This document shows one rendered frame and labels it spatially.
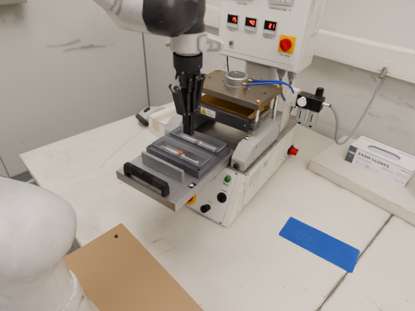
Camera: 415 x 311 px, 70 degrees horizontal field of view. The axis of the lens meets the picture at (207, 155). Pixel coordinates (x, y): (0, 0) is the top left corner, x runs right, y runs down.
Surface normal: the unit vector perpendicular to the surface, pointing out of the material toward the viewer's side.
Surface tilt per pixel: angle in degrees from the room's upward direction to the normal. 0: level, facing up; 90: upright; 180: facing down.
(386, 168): 90
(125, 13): 91
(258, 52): 90
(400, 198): 0
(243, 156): 40
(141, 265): 4
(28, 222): 45
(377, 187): 0
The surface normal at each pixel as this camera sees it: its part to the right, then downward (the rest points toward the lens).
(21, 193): 0.19, -0.85
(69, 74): 0.68, 0.44
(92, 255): -0.04, -0.82
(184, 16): 0.86, 0.31
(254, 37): -0.58, 0.46
